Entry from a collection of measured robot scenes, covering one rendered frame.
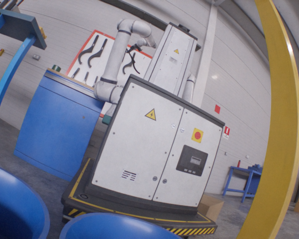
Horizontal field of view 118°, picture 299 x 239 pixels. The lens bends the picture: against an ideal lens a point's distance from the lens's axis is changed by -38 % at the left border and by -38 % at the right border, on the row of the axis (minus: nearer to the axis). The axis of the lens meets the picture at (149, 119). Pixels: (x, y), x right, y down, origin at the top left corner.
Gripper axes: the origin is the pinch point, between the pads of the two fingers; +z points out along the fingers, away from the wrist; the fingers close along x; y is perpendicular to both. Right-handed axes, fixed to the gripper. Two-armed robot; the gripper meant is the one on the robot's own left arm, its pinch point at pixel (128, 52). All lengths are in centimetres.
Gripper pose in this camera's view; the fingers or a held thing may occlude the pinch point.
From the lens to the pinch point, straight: 206.8
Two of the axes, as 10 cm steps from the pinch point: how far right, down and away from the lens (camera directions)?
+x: -3.3, 4.5, -8.3
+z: -8.1, 3.2, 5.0
